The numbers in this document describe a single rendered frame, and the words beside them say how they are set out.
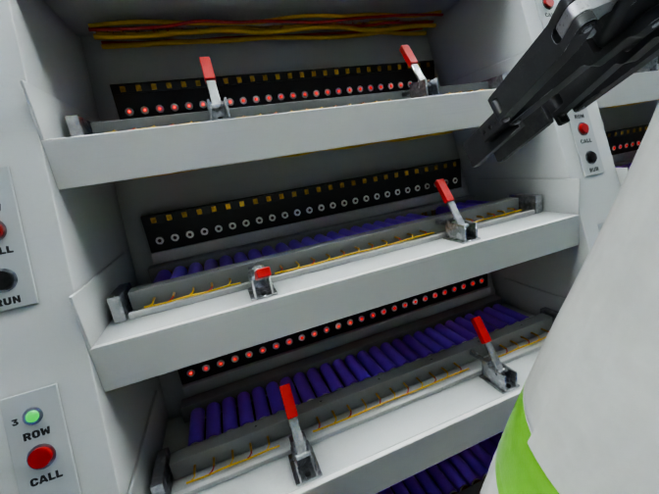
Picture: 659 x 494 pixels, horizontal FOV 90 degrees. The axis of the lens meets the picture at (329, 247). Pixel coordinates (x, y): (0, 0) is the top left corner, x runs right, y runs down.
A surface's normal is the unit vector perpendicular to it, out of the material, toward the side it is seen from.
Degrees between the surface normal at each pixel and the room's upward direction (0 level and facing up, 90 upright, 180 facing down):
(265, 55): 90
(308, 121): 107
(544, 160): 90
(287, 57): 90
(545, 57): 91
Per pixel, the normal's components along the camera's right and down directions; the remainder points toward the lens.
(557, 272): -0.93, 0.22
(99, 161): 0.32, 0.18
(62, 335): 0.27, -0.10
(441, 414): -0.15, -0.96
